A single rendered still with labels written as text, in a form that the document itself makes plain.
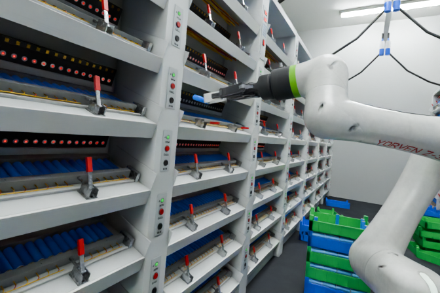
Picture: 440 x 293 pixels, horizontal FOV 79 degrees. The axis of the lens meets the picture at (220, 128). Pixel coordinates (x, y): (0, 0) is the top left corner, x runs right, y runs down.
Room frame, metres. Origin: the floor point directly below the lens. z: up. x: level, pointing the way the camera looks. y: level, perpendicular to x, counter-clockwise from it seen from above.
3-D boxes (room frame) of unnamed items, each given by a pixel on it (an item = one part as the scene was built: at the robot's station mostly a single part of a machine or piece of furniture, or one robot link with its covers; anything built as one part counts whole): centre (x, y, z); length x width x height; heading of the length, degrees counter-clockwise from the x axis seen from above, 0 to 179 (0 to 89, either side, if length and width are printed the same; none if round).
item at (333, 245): (1.44, -0.68, 0.36); 0.30 x 0.20 x 0.08; 69
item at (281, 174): (2.06, -0.45, 0.84); 0.20 x 0.09 x 1.69; 61
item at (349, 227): (1.44, -0.68, 0.44); 0.30 x 0.20 x 0.08; 69
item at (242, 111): (1.45, -0.10, 0.84); 0.20 x 0.09 x 1.69; 61
